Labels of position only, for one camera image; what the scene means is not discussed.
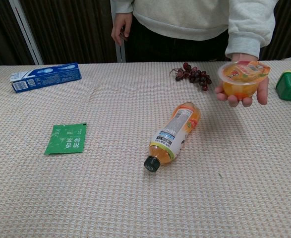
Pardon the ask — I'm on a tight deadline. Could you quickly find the beige woven tablecloth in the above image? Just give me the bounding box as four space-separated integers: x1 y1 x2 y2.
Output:
0 56 291 238

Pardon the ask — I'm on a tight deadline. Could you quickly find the person's left hand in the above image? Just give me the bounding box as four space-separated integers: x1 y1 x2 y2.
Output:
214 53 270 108

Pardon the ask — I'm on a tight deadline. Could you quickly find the blue toothpaste box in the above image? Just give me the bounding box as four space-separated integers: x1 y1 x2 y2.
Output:
10 62 82 94

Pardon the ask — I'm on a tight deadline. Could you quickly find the green tea sachet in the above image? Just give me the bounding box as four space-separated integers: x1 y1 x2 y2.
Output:
44 121 88 156

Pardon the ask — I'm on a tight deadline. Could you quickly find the person's right hand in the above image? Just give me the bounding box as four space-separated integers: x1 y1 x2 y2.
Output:
111 16 133 47

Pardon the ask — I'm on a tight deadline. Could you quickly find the orange drink bottle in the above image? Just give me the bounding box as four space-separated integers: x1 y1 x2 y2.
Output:
143 102 201 173

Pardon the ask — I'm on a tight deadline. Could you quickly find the person's right forearm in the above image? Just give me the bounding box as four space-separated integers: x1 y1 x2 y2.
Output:
110 0 136 14

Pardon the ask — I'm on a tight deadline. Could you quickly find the white metal frame post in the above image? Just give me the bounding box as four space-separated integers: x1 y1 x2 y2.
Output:
8 0 44 65
110 0 126 63

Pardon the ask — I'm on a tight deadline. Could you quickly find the person's torso grey sweater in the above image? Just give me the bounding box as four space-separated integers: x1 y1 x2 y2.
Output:
124 0 235 63

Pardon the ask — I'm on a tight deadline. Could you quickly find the person in white sweatshirt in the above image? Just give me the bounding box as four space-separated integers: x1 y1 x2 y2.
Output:
0 0 291 70

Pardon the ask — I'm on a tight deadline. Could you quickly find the dark red grape bunch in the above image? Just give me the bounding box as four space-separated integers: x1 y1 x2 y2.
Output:
169 62 212 92

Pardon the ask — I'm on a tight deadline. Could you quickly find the orange fruit jelly cup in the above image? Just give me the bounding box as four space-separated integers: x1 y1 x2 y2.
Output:
218 60 271 98

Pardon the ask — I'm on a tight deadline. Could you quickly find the person's left forearm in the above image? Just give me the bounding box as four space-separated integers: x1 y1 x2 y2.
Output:
225 0 279 61

